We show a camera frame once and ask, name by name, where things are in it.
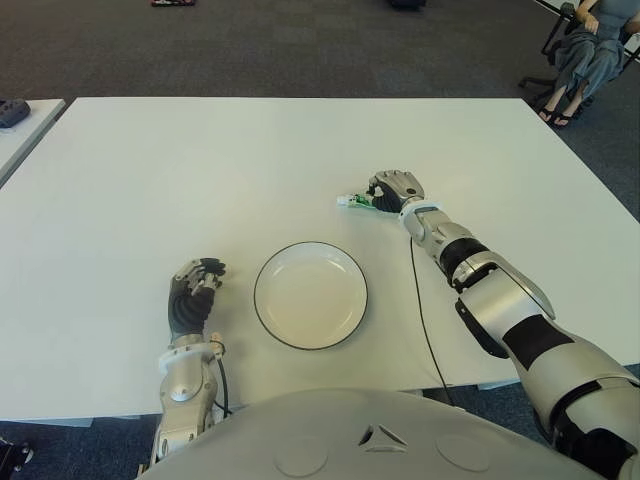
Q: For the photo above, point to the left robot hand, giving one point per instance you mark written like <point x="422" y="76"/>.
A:
<point x="187" y="310"/>

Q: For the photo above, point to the black wheeled base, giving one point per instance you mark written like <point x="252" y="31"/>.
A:
<point x="15" y="455"/>

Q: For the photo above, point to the white side table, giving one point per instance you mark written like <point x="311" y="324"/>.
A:
<point x="30" y="137"/>

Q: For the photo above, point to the white plate with black rim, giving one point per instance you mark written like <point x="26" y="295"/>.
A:
<point x="310" y="295"/>

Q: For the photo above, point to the seated person on chair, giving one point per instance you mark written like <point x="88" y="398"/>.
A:
<point x="552" y="40"/>

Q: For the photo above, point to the black game controller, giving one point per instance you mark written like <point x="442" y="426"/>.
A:
<point x="11" y="112"/>

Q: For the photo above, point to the red black object on floor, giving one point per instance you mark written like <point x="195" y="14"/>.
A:
<point x="172" y="2"/>

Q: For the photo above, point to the green toothpaste tube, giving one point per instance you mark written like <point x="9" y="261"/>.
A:
<point x="356" y="201"/>

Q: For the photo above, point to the dark object on carpet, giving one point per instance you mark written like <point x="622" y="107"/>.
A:
<point x="407" y="3"/>

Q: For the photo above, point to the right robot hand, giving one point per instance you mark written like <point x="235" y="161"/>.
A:
<point x="400" y="187"/>

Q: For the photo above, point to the seated person in grey dress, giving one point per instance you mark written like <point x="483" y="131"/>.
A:
<point x="595" y="55"/>

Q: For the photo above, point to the grey robot torso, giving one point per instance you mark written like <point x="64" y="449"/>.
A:
<point x="350" y="440"/>

